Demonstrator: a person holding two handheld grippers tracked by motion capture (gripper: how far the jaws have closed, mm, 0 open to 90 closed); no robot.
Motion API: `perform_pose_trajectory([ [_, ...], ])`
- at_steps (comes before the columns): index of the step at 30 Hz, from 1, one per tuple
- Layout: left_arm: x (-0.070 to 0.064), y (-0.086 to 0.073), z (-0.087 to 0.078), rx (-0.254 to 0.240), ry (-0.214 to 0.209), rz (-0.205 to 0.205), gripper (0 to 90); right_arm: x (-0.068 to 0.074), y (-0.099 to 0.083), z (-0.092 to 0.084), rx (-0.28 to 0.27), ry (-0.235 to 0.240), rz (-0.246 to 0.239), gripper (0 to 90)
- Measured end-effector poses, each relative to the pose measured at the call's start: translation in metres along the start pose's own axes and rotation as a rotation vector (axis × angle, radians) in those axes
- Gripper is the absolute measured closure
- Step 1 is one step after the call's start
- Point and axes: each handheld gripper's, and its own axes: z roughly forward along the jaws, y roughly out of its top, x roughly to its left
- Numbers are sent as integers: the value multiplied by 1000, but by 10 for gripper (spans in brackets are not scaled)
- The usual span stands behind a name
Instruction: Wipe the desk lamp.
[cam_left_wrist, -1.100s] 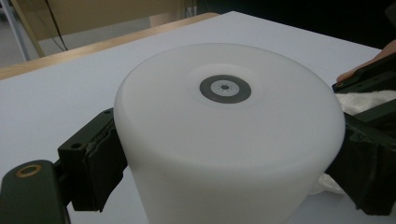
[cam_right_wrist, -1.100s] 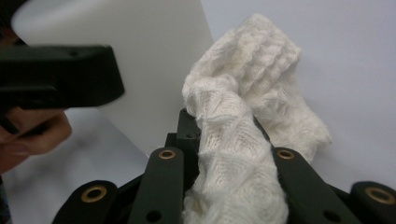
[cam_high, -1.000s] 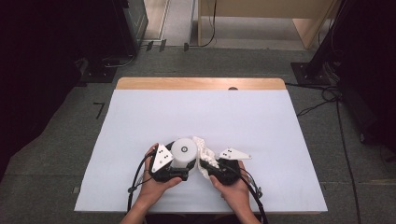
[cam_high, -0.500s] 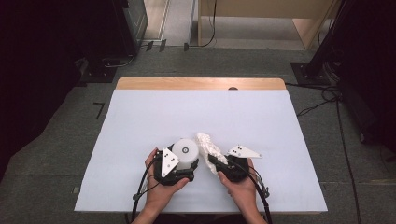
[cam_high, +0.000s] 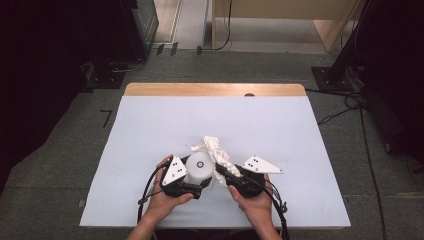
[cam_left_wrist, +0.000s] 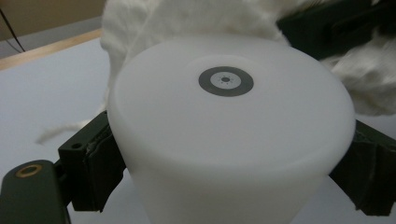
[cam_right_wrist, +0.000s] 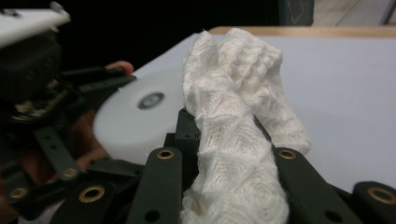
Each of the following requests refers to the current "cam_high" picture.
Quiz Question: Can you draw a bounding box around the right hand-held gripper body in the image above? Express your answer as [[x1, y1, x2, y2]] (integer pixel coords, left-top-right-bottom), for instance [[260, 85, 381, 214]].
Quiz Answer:
[[226, 154, 284, 199]]

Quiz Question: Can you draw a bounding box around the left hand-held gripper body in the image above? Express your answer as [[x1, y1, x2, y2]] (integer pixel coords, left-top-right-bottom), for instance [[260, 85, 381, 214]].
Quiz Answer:
[[159, 155, 203, 200]]

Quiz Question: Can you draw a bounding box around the white cup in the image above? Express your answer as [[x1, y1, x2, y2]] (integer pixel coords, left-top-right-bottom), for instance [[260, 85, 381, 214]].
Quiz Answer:
[[185, 151, 215, 185]]

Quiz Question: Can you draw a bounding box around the white plastic wrap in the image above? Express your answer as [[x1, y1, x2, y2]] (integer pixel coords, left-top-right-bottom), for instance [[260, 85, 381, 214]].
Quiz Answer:
[[186, 135, 242, 188]]

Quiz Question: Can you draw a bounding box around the person's right hand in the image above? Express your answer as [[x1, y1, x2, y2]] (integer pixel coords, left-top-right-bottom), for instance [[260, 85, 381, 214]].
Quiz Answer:
[[228, 173, 274, 228]]

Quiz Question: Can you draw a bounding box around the person's left hand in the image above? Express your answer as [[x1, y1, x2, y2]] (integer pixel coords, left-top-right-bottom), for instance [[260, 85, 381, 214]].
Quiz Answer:
[[145, 153, 195, 221]]

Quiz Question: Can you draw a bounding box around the white table sheet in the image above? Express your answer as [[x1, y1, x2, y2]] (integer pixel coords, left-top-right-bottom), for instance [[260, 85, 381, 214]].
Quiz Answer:
[[79, 95, 352, 229]]

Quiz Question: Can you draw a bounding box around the wooden table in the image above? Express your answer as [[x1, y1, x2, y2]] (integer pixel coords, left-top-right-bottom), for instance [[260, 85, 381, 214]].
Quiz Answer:
[[123, 82, 308, 98]]

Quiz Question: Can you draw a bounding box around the black cabinet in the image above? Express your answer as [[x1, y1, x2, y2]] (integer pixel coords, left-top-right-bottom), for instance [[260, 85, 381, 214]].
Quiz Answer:
[[118, 0, 160, 63]]

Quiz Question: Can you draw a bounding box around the black metal stand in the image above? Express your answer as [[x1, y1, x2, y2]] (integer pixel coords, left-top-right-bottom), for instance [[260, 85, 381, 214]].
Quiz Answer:
[[311, 0, 376, 93]]

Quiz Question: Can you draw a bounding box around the light wooden desk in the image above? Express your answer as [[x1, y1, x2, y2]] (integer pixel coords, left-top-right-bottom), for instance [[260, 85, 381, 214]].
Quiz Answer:
[[211, 0, 364, 54]]

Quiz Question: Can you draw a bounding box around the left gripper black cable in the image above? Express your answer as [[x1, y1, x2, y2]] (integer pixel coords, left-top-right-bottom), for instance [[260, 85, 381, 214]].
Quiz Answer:
[[136, 165, 168, 225]]

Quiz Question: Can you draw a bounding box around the white floor cable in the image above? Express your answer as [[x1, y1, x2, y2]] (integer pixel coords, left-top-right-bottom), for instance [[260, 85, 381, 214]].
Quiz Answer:
[[109, 58, 147, 74]]

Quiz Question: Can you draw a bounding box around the black stand base plate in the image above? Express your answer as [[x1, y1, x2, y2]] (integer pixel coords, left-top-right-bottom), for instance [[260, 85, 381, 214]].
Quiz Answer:
[[85, 61, 127, 90]]

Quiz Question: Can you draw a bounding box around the long black floor cable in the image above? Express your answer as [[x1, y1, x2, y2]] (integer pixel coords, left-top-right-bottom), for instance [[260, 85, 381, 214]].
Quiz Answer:
[[359, 106, 388, 240]]

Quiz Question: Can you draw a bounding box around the looped black floor cable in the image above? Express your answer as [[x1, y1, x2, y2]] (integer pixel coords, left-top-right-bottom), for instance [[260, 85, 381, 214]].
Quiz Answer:
[[305, 88, 368, 126]]

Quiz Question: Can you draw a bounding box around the hanging black cable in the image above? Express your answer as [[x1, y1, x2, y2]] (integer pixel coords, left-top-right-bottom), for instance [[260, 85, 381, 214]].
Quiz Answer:
[[199, 0, 233, 53]]

